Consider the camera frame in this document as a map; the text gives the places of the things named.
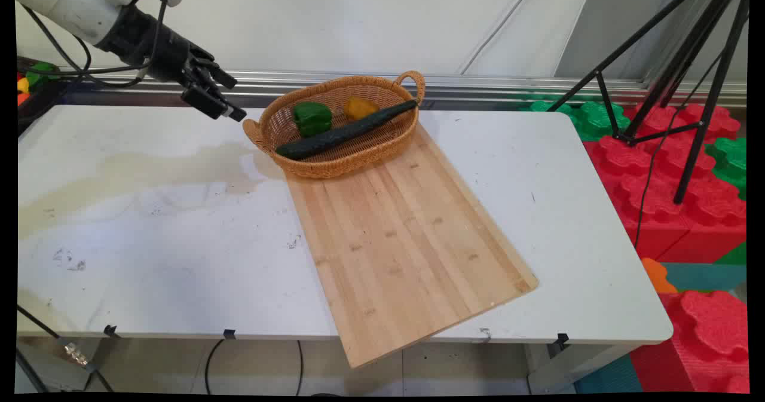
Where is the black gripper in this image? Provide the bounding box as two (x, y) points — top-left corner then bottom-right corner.
(94, 4), (247, 122)

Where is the dark green cucumber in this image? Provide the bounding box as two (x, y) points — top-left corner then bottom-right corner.
(276, 99), (419, 161)

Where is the green bell pepper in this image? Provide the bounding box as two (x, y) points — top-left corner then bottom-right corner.
(292, 102), (333, 138)

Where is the yellow bell pepper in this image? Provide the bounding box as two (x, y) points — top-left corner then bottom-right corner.
(344, 96), (380, 122)

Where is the woven wicker basket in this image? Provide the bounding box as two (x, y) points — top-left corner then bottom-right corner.
(242, 70), (426, 180)

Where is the green toy vegetable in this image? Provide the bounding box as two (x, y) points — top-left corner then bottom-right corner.
(25, 62), (61, 88)

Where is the black tray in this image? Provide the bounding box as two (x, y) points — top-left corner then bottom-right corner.
(17, 56), (68, 135)

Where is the bamboo cutting board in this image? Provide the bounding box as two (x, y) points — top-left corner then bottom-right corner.
(286, 121), (540, 370)

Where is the green foam block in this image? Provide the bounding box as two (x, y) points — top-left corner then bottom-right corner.
(705, 137), (748, 201)
(519, 99), (632, 142)

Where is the large red foam block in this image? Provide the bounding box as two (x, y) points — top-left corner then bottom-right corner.
(583, 103), (748, 263)

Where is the orange foam piece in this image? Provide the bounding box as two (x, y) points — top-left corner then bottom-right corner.
(641, 257), (679, 294)

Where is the teal foam mat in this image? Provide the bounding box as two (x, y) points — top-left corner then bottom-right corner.
(660, 263), (748, 293)

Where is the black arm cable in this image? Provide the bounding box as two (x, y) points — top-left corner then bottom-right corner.
(23, 0), (170, 88)

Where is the black cable under table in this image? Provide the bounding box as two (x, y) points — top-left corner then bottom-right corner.
(204, 339), (304, 394)

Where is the aluminium rail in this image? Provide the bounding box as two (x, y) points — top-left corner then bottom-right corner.
(60, 69), (748, 109)

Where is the black cable with metal connector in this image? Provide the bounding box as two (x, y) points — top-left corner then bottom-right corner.
(17, 304), (115, 393)

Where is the thin black tripod cable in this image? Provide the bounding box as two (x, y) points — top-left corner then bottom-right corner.
(634, 50), (725, 250)

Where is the black camera tripod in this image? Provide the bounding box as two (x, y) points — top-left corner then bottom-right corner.
(547, 0), (751, 205)

